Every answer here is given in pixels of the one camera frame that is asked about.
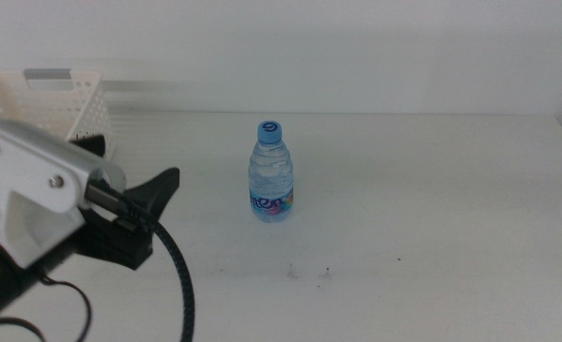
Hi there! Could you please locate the clear water bottle blue cap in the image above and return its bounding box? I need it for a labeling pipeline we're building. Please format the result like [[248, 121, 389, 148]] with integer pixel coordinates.
[[247, 120, 295, 224]]

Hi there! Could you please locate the white perforated plastic basket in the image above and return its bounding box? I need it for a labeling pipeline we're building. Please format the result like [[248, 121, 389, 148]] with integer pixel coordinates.
[[0, 68, 117, 161]]

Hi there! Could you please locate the thin black gripper wire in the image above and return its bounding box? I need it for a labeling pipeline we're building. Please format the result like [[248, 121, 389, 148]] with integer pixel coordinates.
[[0, 274, 94, 342]]

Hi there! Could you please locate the thick black braided camera cable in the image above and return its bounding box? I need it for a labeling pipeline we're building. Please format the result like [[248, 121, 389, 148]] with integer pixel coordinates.
[[84, 181, 197, 342]]

